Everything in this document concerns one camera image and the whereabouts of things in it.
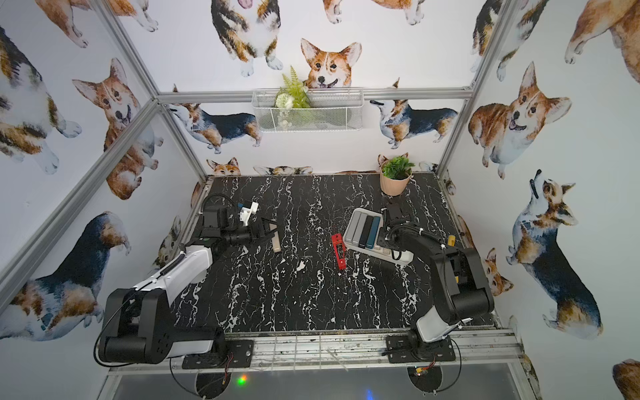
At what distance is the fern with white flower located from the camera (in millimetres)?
815

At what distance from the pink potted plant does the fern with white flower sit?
0.42 meters

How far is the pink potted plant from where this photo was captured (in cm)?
106
